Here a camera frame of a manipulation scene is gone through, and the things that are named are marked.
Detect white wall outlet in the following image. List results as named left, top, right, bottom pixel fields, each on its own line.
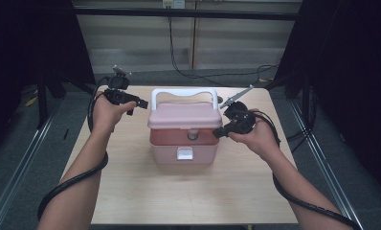
left=162, top=0, right=187, bottom=10

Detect person's right hand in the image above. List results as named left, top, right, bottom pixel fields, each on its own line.
left=228, top=108, right=281, bottom=163

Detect thin black wall cable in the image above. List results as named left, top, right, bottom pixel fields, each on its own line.
left=168, top=15, right=280, bottom=89

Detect dark curtain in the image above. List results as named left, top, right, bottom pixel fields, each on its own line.
left=0, top=0, right=97, bottom=157
left=273, top=0, right=381, bottom=200

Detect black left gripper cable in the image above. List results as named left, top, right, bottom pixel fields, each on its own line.
left=36, top=76, right=120, bottom=222

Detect black metal stand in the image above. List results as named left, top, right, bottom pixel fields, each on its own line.
left=35, top=75, right=50, bottom=130

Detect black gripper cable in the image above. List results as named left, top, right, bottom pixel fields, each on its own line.
left=36, top=76, right=120, bottom=222
left=255, top=109, right=363, bottom=230

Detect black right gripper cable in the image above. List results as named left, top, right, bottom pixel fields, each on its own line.
left=255, top=109, right=363, bottom=230

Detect black floor cables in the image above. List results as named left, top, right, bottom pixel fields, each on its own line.
left=286, top=126, right=316, bottom=153

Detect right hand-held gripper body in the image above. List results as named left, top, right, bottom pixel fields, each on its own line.
left=218, top=84, right=258, bottom=136

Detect person's left hand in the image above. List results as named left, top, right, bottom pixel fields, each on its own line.
left=91, top=90, right=138, bottom=136

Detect pink storage box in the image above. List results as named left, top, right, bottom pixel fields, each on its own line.
left=146, top=87, right=224, bottom=167

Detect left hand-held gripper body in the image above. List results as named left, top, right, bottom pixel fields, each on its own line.
left=102, top=64, right=140, bottom=107

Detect black horizontal bar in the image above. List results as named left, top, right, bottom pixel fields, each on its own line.
left=73, top=8, right=303, bottom=22

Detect metal floor rail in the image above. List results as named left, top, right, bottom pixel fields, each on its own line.
left=288, top=99, right=370, bottom=230
left=0, top=106, right=61, bottom=230

